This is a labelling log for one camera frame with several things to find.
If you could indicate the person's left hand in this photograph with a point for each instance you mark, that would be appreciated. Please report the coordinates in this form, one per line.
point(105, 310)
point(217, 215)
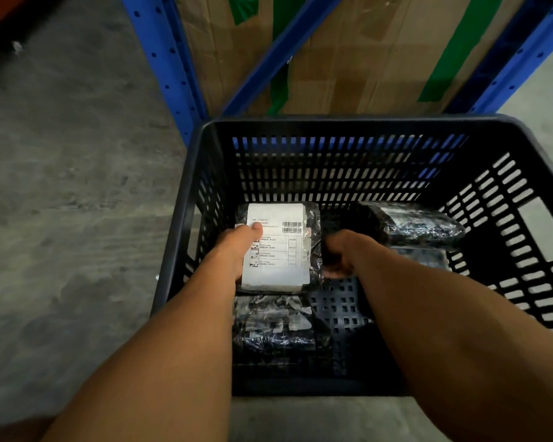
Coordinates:
point(232, 253)

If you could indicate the person's right hand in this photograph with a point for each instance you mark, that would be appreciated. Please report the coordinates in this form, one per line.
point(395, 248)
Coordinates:
point(343, 253)

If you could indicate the person's left thumb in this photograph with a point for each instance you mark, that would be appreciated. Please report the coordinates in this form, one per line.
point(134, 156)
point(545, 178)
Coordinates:
point(249, 234)

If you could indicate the person's right fingers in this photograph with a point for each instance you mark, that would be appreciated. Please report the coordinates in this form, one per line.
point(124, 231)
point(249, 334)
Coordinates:
point(332, 267)

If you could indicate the black parcel with white label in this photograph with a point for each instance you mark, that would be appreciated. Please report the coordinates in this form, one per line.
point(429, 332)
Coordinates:
point(281, 246)

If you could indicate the person's left forearm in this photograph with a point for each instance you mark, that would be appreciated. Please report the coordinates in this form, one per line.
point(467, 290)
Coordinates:
point(156, 354)

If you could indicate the person's right forearm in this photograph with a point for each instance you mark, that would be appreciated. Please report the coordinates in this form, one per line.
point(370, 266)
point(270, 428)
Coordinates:
point(461, 349)

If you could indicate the black wrapped parcel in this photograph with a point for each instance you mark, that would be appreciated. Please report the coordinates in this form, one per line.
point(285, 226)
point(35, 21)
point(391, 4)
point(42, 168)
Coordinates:
point(426, 257)
point(276, 324)
point(412, 225)

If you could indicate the black plastic crate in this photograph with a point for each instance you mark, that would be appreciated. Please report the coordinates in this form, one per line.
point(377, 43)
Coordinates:
point(396, 179)

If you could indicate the blue metal shelf rack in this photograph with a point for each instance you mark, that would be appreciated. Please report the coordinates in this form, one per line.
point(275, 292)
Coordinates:
point(175, 64)

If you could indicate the cardboard box with green tape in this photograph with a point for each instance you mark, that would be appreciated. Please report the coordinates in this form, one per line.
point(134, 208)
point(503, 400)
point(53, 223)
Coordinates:
point(350, 50)

